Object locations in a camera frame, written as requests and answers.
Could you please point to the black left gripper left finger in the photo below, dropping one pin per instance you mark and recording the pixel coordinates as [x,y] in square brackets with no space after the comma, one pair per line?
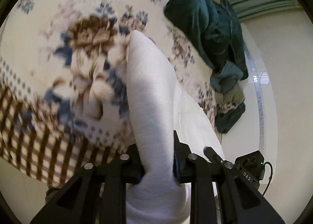
[95,194]

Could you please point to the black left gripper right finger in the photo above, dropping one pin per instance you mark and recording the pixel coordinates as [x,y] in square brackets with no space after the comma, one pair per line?
[219,191]

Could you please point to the white pants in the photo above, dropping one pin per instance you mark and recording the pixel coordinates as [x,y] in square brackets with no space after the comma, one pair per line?
[159,109]

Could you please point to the white headboard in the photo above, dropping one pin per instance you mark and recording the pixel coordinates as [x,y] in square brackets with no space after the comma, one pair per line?
[257,128]

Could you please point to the dark clothes pile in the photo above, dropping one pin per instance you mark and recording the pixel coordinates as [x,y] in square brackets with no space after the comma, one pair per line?
[230,107]

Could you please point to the floral bed blanket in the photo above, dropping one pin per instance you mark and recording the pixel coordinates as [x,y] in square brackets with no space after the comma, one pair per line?
[63,80]

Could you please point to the dark teal plush blanket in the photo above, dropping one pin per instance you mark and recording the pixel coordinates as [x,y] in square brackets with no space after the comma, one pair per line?
[215,32]

